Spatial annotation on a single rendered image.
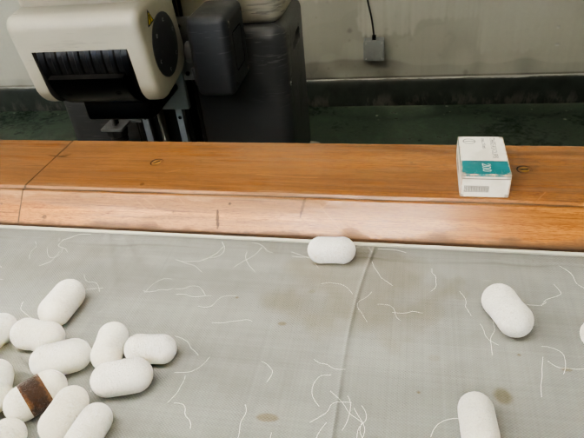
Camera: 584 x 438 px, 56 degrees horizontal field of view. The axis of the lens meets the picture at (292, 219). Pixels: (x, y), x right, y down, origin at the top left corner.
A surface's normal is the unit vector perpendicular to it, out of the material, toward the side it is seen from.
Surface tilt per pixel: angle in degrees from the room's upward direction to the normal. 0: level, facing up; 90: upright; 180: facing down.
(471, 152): 0
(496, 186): 90
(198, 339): 0
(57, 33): 98
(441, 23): 91
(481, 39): 89
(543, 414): 0
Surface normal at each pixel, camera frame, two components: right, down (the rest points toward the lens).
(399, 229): -0.19, -0.16
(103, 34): -0.14, 0.69
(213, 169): -0.09, -0.81
